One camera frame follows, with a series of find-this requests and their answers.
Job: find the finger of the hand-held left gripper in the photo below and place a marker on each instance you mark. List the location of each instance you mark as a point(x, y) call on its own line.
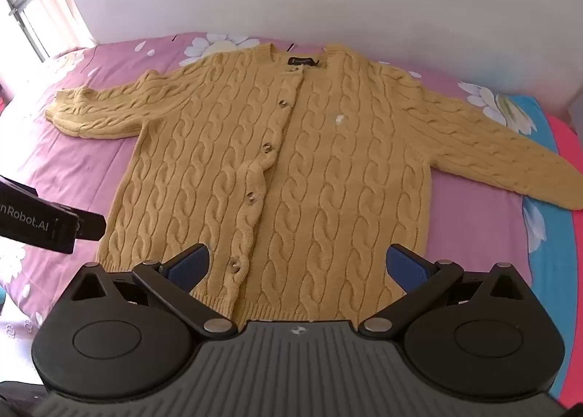
point(91, 228)

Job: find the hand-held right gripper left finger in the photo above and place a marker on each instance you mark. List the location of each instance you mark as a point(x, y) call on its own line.
point(191, 267)

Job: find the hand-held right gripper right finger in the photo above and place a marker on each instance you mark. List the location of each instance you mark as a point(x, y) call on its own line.
point(401, 267)

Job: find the pink floral bed sheet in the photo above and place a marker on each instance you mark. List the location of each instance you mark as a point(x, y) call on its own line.
point(68, 171)

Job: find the window frame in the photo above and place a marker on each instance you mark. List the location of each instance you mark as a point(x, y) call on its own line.
point(16, 2)

